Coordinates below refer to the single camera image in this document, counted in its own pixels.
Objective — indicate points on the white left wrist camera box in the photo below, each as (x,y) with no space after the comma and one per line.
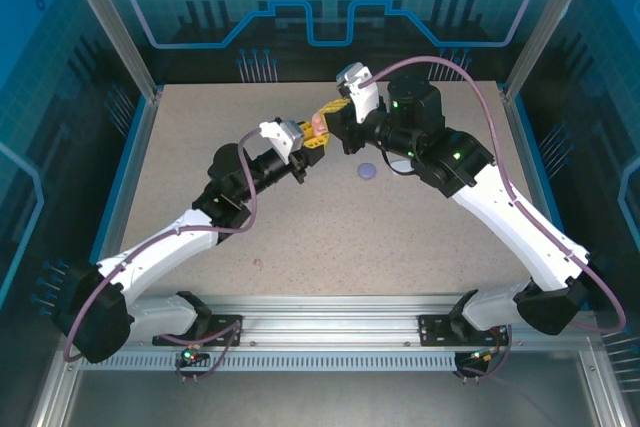
(282,139)

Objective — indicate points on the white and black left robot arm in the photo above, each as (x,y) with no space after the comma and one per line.
(160,247)

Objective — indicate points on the aluminium frame post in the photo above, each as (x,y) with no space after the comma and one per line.
(550,9)
(105,7)

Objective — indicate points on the blue table edge rail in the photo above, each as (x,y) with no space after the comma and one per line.
(114,197)
(533,147)

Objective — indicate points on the small connector with LED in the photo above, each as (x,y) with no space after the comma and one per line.
(189,355)
(484,356)

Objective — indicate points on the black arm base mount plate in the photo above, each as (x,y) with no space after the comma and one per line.
(432,329)
(220,334)

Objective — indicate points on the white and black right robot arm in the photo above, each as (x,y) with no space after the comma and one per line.
(520,232)

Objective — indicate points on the aluminium extrusion rail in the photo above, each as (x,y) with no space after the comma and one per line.
(330,322)

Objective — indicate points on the purple round charging case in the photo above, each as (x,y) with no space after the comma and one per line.
(367,171)

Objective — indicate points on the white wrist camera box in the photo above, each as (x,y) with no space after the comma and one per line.
(282,139)
(362,97)

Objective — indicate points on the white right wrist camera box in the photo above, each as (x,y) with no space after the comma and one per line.
(362,97)

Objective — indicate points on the pink round charging case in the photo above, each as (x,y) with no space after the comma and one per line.
(318,123)

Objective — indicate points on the printed blue side panel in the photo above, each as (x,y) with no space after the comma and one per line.
(40,97)
(600,97)

